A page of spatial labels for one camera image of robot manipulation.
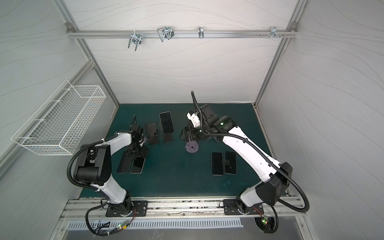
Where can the purple phone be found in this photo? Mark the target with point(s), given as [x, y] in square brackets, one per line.
[217, 164]

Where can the black back-left phone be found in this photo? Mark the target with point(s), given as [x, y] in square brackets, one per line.
[166, 122]

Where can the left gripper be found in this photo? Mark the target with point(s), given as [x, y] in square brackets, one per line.
[143, 153]

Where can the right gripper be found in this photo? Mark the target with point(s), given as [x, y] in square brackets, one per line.
[188, 134]

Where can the black back-left stand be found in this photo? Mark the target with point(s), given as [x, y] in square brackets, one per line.
[167, 138]

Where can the teal edged phone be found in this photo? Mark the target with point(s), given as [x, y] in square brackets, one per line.
[125, 162]

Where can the white edged phone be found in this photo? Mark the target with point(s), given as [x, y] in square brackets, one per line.
[230, 163]

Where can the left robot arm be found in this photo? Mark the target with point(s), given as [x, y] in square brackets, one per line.
[91, 168]

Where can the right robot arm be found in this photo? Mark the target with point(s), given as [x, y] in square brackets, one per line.
[275, 177]

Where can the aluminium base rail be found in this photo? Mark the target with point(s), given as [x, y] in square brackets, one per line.
[176, 207]

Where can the purple round stand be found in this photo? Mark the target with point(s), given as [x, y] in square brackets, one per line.
[192, 147]

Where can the black folding phone stand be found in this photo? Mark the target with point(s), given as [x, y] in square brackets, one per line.
[153, 133]

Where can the white wire basket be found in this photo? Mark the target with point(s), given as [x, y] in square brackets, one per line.
[57, 127]

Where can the aluminium cross rail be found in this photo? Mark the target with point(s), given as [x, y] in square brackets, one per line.
[186, 34]

